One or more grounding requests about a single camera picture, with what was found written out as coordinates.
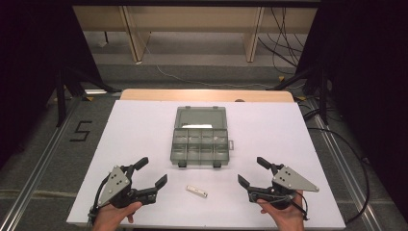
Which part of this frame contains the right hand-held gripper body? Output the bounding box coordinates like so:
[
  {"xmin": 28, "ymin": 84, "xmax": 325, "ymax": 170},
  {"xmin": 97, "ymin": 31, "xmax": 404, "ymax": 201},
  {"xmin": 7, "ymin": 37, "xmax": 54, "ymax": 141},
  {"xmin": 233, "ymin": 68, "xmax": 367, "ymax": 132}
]
[{"xmin": 247, "ymin": 163, "xmax": 320, "ymax": 211}]

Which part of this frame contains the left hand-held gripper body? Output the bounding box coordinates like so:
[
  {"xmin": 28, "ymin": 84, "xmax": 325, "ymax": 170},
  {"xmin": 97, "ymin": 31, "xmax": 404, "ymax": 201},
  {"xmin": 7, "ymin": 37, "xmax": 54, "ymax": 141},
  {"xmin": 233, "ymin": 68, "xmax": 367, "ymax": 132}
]
[{"xmin": 96, "ymin": 165, "xmax": 159, "ymax": 209}]

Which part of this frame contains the person's left hand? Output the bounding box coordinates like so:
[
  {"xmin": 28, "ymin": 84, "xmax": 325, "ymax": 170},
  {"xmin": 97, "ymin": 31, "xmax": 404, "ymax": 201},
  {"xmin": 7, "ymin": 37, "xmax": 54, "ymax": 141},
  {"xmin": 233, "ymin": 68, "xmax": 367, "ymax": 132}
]
[{"xmin": 91, "ymin": 200, "xmax": 144, "ymax": 231}]

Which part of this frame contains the person's right hand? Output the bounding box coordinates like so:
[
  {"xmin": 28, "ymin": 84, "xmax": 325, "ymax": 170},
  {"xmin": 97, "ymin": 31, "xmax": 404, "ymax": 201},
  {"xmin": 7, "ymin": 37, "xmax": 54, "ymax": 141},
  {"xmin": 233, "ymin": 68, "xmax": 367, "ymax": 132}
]
[{"xmin": 256, "ymin": 190, "xmax": 306, "ymax": 231}]

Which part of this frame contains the small white rectangular block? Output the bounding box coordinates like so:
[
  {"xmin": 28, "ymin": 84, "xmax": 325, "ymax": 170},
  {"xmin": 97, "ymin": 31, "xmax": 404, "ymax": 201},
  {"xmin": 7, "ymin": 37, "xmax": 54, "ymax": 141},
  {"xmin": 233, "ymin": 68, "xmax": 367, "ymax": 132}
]
[{"xmin": 185, "ymin": 184, "xmax": 209, "ymax": 199}]

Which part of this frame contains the clear grey compartment box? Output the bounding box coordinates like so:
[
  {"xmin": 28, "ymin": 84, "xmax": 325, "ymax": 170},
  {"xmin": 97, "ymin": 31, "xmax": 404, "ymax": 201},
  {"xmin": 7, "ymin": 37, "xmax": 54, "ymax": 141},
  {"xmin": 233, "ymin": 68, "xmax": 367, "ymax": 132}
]
[{"xmin": 169, "ymin": 106, "xmax": 236, "ymax": 168}]

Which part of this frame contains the black tape floor mark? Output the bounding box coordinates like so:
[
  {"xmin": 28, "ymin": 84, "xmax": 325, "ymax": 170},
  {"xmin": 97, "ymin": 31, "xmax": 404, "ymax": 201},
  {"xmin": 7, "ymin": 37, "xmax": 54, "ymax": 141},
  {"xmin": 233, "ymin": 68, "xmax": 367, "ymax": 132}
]
[{"xmin": 68, "ymin": 120, "xmax": 93, "ymax": 142}]

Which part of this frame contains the white paper label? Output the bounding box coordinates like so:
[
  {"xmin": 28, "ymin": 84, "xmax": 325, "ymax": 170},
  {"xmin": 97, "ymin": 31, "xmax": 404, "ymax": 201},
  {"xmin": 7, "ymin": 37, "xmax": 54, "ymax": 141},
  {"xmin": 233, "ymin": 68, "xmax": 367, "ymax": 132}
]
[{"xmin": 181, "ymin": 123, "xmax": 214, "ymax": 130}]

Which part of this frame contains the black metal stand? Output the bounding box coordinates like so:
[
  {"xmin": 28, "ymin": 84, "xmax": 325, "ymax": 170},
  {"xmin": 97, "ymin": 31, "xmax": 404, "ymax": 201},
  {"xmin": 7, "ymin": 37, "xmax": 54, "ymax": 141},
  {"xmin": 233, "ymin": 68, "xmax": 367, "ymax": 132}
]
[
  {"xmin": 266, "ymin": 65, "xmax": 331, "ymax": 126},
  {"xmin": 55, "ymin": 66, "xmax": 123, "ymax": 128}
]

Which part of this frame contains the dark curtain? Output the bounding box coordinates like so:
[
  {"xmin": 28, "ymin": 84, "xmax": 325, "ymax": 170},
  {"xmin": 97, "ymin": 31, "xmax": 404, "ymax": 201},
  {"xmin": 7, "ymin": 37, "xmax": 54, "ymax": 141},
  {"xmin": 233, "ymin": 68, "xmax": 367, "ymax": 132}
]
[
  {"xmin": 0, "ymin": 0, "xmax": 105, "ymax": 169},
  {"xmin": 293, "ymin": 0, "xmax": 408, "ymax": 223}
]

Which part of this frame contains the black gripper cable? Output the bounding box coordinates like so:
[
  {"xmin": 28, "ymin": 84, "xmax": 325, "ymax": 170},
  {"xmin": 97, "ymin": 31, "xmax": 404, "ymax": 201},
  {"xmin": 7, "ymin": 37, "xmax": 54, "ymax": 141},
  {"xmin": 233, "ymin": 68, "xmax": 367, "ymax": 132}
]
[
  {"xmin": 88, "ymin": 174, "xmax": 112, "ymax": 225},
  {"xmin": 290, "ymin": 192, "xmax": 311, "ymax": 221}
]

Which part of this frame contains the aluminium floor rail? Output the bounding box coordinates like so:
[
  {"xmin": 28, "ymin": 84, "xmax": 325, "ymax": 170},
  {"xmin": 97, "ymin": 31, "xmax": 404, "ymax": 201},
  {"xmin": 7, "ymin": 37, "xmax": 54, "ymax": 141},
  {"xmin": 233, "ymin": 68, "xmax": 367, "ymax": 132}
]
[
  {"xmin": 306, "ymin": 97, "xmax": 384, "ymax": 231},
  {"xmin": 0, "ymin": 95, "xmax": 83, "ymax": 231}
]

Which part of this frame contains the long black floor cable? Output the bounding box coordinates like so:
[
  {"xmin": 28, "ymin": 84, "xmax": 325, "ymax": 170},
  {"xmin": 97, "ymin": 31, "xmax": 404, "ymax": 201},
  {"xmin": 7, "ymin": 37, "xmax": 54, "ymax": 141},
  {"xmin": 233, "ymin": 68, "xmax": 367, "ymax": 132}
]
[{"xmin": 307, "ymin": 126, "xmax": 371, "ymax": 225}]

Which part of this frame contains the bundle of black cables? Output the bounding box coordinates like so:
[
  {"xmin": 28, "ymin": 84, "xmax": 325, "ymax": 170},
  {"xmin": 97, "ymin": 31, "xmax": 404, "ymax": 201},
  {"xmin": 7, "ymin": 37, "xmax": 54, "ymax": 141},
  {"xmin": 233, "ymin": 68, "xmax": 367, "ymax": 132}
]
[{"xmin": 257, "ymin": 6, "xmax": 306, "ymax": 77}]

